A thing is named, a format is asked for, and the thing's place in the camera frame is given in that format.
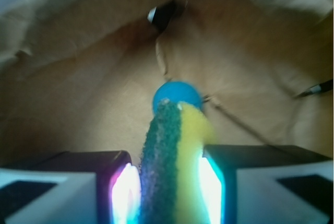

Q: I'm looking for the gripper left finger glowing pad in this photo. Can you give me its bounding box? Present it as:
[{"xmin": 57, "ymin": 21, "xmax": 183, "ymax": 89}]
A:
[{"xmin": 1, "ymin": 150, "xmax": 140, "ymax": 223}]

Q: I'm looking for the blue foam ball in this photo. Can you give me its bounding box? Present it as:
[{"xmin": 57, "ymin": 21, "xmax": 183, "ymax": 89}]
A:
[{"xmin": 152, "ymin": 81, "xmax": 203, "ymax": 114}]

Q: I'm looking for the yellow and green sponge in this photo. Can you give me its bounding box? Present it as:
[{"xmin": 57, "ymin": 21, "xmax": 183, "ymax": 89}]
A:
[{"xmin": 138, "ymin": 99, "xmax": 217, "ymax": 223}]

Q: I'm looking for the crumpled brown paper bag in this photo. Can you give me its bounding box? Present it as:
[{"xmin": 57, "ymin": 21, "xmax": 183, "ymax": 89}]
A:
[{"xmin": 1, "ymin": 0, "xmax": 333, "ymax": 165}]

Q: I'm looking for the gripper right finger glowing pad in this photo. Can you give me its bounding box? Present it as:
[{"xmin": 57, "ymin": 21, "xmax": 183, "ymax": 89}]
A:
[{"xmin": 201, "ymin": 145, "xmax": 333, "ymax": 223}]

